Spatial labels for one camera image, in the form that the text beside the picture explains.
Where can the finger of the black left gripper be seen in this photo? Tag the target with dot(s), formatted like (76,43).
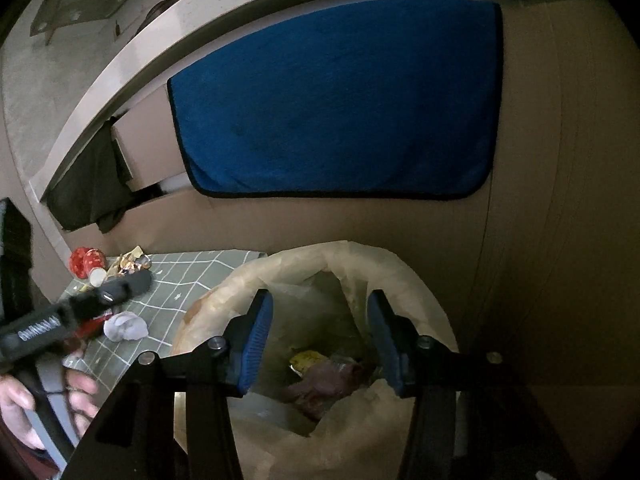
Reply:
(133,285)

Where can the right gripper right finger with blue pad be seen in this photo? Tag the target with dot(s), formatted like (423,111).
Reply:
(395,339)

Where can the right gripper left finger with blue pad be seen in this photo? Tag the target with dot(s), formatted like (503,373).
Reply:
(246,337)

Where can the beige snack bag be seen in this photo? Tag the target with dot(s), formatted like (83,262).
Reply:
(130,262)

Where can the white tissue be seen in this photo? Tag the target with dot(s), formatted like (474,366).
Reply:
(125,326)

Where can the person's left hand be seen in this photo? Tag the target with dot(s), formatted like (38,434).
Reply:
(16,401)

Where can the green checkered table mat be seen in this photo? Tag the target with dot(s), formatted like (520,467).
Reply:
(179,278)

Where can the red paper cup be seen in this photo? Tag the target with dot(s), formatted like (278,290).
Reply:
(88,264)

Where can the black cloth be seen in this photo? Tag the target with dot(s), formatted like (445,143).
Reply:
(95,188)

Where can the cardboard panel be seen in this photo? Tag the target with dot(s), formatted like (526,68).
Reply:
(146,135)

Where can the grey countertop ledge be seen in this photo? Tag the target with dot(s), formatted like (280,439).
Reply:
(184,26)

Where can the blue towel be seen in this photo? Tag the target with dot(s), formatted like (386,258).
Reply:
(370,99)

